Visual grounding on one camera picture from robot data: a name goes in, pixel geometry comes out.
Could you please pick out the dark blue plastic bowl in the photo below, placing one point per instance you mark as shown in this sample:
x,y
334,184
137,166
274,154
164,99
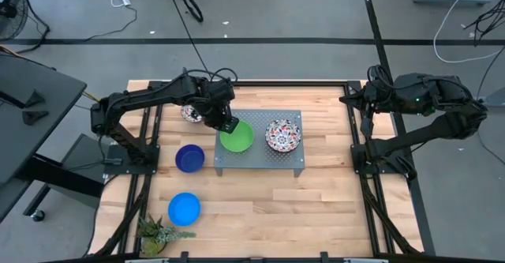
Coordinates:
x,y
190,158

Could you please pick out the black triangular bracket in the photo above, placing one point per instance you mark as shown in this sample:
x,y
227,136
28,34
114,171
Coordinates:
x,y
35,117
35,99

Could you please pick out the floral patterned navy bowl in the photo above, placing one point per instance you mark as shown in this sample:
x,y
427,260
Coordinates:
x,y
283,135
191,115

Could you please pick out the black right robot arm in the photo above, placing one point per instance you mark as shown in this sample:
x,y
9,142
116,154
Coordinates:
x,y
426,134

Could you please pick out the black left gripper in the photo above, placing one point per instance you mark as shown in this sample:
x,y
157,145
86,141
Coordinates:
x,y
220,107

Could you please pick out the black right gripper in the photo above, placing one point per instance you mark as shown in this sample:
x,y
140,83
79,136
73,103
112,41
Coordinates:
x,y
380,97

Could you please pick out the light blue plastic bowl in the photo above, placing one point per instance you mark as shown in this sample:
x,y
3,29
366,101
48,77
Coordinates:
x,y
184,209

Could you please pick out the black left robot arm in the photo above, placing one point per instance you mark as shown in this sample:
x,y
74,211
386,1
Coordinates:
x,y
150,93

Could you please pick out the grey perforated metal shelf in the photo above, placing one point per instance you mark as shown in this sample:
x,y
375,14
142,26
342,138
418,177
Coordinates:
x,y
260,156

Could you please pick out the black desk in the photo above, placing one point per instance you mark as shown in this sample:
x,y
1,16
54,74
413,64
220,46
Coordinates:
x,y
31,117

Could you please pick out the green plastic bowl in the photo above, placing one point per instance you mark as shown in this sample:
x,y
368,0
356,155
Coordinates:
x,y
238,138

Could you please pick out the black floor fan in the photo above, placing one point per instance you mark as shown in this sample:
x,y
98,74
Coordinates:
x,y
17,18

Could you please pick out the small potted succulent plant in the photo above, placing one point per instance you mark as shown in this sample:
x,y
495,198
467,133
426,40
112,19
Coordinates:
x,y
155,231

